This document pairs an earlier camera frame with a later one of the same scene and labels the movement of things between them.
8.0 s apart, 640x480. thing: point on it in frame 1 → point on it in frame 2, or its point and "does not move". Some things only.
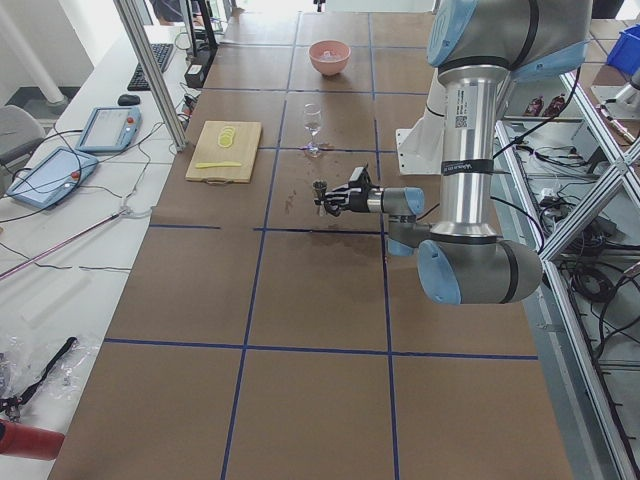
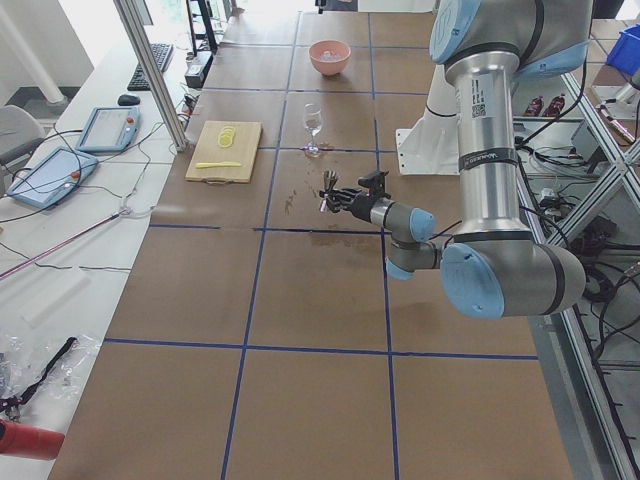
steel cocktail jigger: [320, 190] → [329, 179]
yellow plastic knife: [217, 164] does not move
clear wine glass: [312, 118] does not move
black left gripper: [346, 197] does not move
